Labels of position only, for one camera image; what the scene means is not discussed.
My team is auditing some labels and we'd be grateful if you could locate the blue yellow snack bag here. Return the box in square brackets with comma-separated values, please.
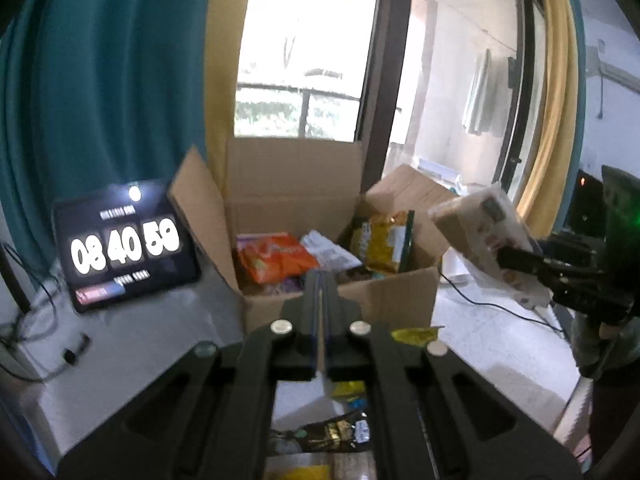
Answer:
[331, 382, 368, 411]

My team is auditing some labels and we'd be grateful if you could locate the black charger cable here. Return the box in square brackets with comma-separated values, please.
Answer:
[437, 263, 566, 336]

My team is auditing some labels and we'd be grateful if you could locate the orange chip bag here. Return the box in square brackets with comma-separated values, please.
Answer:
[236, 232, 320, 285]

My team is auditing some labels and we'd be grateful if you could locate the yellow-green chip bag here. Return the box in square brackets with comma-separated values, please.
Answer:
[390, 326, 442, 348]

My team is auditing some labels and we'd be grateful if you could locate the brown cardboard box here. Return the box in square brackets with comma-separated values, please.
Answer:
[168, 138, 453, 333]

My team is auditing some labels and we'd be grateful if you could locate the clear cracker pack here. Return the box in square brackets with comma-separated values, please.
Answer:
[427, 184, 551, 310]

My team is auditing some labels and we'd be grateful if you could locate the yellow teal right curtain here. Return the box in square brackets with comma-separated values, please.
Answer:
[518, 0, 585, 238]

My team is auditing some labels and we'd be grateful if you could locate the teal yellow left curtain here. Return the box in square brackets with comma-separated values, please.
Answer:
[1, 0, 247, 269]

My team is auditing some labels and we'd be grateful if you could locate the black gold snack pouch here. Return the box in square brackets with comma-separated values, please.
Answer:
[290, 410, 371, 453]

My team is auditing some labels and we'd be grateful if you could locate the clear white bread packet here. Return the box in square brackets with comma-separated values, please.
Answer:
[299, 231, 362, 273]

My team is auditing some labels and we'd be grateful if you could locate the tablet showing clock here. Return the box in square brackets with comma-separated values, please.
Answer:
[52, 180, 202, 314]

